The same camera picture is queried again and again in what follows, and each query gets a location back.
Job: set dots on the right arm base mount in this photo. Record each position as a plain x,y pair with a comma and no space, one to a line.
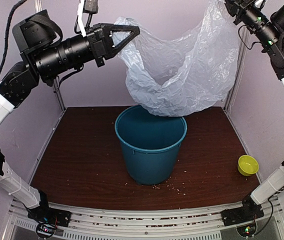
249,211

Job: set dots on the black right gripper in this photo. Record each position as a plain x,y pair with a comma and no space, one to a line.
236,7

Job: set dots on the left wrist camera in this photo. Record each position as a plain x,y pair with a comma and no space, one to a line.
57,25

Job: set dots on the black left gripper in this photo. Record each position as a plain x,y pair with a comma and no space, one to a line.
100,39

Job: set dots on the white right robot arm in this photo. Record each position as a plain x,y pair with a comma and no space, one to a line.
255,105

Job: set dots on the translucent grey plastic bag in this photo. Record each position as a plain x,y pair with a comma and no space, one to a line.
175,78

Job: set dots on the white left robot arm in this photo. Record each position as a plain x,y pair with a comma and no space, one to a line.
14,89

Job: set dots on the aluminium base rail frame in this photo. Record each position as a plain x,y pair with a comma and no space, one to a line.
202,223

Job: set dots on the yellow plastic bowl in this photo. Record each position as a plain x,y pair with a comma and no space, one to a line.
247,165

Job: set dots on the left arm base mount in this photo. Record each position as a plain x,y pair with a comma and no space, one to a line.
48,219

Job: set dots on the teal plastic trash bin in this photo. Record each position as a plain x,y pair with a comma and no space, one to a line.
150,144

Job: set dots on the right aluminium corner post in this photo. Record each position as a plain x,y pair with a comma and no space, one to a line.
239,72

